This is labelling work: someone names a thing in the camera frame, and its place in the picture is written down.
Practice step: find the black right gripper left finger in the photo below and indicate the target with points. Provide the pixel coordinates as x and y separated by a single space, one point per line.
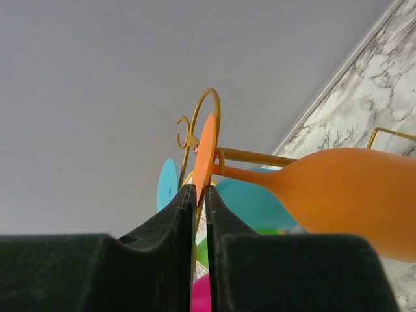
148 269

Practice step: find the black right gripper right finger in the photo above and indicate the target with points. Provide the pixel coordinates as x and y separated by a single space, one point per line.
303 272

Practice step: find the pink wine glass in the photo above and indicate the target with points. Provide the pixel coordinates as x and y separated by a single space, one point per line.
201 295

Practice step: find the orange wine glass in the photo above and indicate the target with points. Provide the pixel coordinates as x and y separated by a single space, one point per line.
325 191

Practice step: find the green wine glass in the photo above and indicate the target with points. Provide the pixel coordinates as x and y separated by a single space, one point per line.
202 249

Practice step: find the teal wine glass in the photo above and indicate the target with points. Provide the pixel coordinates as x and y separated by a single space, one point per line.
253 204

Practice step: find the yellow framed whiteboard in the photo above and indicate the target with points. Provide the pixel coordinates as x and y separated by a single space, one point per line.
201 224

